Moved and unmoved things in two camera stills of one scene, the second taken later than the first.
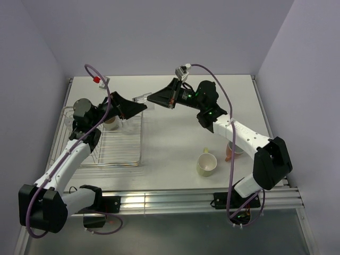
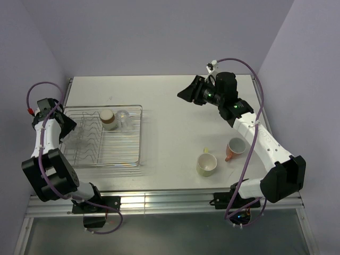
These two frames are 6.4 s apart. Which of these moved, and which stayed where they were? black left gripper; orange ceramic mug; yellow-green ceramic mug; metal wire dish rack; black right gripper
Moved: black right gripper; black left gripper
Stayed: yellow-green ceramic mug; orange ceramic mug; metal wire dish rack
